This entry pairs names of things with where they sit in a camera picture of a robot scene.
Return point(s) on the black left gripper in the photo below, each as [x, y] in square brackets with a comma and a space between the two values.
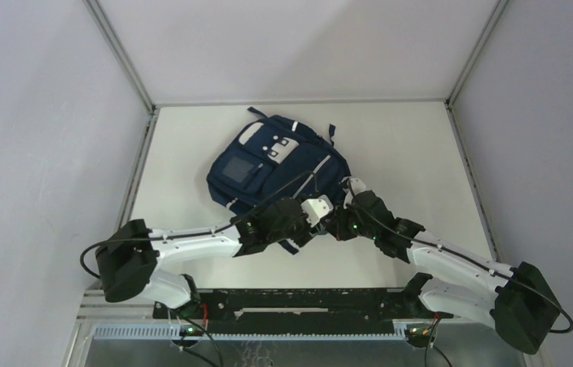
[310, 228]

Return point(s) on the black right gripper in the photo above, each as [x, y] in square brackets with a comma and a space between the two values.
[337, 225]

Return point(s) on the navy blue student backpack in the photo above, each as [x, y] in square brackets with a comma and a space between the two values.
[272, 158]

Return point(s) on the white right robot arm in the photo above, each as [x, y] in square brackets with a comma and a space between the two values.
[515, 301]

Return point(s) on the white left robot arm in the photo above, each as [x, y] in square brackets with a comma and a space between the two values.
[132, 262]

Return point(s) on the black mounting rail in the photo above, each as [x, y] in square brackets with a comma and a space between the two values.
[307, 312]

